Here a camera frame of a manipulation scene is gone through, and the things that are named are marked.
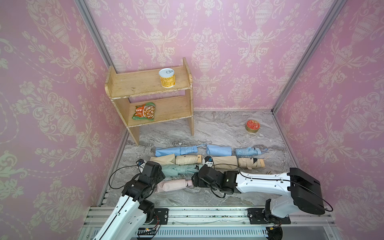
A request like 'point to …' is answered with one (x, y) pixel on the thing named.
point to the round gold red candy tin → (252, 126)
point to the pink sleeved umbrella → (171, 185)
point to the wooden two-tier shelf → (152, 97)
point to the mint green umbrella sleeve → (170, 170)
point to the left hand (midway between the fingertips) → (159, 175)
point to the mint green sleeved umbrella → (187, 170)
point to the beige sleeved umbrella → (188, 159)
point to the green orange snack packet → (145, 111)
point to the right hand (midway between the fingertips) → (196, 180)
